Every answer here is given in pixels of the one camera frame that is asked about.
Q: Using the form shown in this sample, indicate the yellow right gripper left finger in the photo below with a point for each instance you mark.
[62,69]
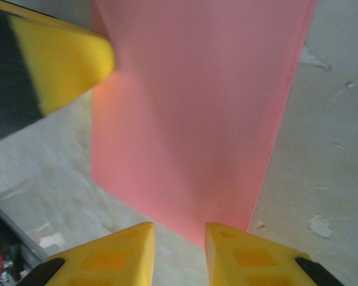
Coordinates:
[116,262]

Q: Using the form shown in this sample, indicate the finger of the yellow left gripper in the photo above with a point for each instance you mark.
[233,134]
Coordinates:
[68,65]

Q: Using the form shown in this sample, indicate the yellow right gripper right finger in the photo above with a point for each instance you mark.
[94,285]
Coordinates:
[244,262]

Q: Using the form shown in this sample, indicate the pink paper sheet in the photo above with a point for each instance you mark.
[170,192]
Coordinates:
[191,119]

